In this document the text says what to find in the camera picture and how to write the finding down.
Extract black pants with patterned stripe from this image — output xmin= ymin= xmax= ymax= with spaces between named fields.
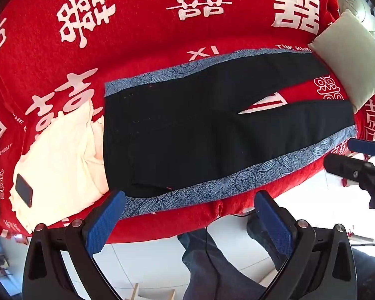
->
xmin=103 ymin=48 xmax=357 ymax=218

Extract black smartphone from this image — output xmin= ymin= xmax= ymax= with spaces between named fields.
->
xmin=15 ymin=174 xmax=33 ymax=208

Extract pale green pillow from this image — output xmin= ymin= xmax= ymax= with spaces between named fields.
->
xmin=308 ymin=9 xmax=375 ymax=112

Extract cream white cloth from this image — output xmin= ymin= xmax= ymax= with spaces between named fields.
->
xmin=9 ymin=101 xmax=109 ymax=232

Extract person legs in jeans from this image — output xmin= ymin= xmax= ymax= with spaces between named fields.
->
xmin=178 ymin=210 xmax=375 ymax=299

